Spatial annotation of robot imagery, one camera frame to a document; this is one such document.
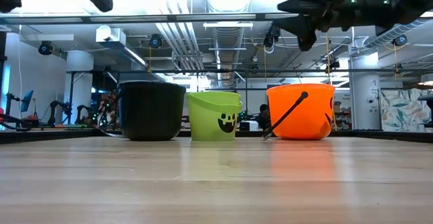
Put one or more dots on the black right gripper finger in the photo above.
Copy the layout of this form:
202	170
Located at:
304	27
304	4

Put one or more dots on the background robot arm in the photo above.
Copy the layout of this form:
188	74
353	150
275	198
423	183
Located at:
84	114
55	110

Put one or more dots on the spiral ventilation duct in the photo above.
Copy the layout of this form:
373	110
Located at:
392	32

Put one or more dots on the ribbed ventilation duct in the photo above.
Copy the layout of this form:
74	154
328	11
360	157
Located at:
226	41

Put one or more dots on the white box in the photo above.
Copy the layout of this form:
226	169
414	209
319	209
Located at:
249	126

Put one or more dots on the grey overhead frame beam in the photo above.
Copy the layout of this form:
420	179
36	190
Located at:
135	18

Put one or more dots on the white round column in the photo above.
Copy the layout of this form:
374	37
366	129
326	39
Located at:
79	82
363	109

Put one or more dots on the black aluminium table frame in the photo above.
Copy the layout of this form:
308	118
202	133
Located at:
50	136

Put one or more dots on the white ceiling unit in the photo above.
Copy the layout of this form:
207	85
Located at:
110	36

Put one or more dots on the leaf pattern wall mural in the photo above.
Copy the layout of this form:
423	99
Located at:
402	110

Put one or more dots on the black halloween bucket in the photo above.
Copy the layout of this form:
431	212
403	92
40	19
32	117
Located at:
150	112

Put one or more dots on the white ceiling light bar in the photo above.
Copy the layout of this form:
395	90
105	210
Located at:
228	24

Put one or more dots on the person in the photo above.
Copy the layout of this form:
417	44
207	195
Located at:
263	114

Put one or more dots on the blue monitor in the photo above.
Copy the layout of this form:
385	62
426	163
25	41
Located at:
27	100

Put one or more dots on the orange halloween bucket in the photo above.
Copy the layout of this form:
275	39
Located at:
311	115

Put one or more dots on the green halloween bucket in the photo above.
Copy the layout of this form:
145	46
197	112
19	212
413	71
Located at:
206	115

